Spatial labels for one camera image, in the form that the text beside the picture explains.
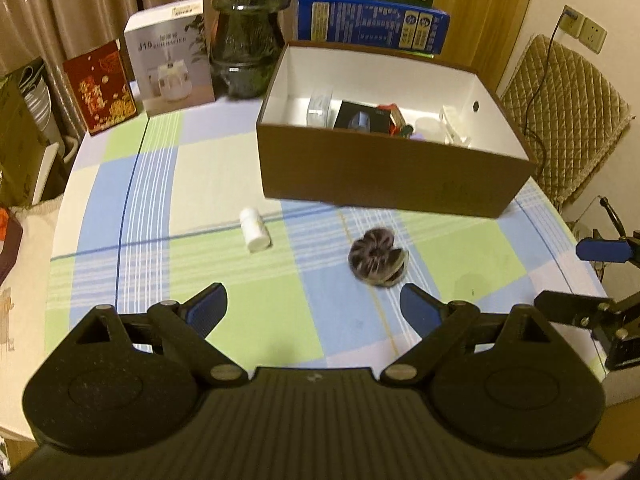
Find blue milk carton box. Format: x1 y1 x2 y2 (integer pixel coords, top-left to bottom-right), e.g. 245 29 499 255
294 0 450 55

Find clear plastic cup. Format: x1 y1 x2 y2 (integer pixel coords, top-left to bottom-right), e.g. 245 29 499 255
413 117 448 144

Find dark green small tube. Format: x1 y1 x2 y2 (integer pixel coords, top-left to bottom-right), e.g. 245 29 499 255
396 125 413 138

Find brown cardboard box with bowls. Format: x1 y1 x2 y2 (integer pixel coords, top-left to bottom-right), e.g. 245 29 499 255
1 58 68 207

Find checkered tablecloth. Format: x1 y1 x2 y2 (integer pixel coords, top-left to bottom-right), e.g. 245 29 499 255
44 101 603 370

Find red snack packet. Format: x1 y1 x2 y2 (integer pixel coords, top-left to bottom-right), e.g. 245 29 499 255
376 103 406 136

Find wall power socket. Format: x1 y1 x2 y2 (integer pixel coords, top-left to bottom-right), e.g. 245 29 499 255
559 4 608 54

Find black Flyco shaver box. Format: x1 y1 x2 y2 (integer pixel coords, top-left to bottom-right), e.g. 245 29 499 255
333 101 392 134

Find white pill bottle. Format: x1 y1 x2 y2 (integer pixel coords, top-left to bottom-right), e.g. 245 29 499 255
239 208 271 252

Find dark velvet scrunchie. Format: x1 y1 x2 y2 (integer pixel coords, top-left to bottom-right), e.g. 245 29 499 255
348 228 408 287

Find brown cardboard box white inside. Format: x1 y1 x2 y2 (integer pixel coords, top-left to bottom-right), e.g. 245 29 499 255
256 41 536 218

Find clear floss pick box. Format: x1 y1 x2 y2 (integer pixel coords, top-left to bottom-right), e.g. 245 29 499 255
306 87 333 128

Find dark red tray with clutter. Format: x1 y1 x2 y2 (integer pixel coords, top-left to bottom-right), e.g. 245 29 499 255
0 207 23 283

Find beige curtain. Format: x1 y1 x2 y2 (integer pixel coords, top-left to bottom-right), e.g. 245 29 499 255
1 0 209 139

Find white cutout paper box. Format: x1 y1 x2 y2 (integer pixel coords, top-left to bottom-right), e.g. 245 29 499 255
439 105 471 148

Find white humidifier box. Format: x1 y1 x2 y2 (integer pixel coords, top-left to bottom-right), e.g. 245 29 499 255
124 0 215 116

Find dark green glass jar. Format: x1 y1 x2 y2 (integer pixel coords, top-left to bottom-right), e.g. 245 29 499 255
209 0 291 99

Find black power cable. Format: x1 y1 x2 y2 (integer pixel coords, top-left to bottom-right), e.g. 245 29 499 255
522 8 582 179

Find quilted beige chair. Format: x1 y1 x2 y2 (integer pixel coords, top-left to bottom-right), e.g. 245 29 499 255
501 34 634 209

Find red greeting card box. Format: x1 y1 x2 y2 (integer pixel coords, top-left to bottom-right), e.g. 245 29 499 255
63 40 138 136

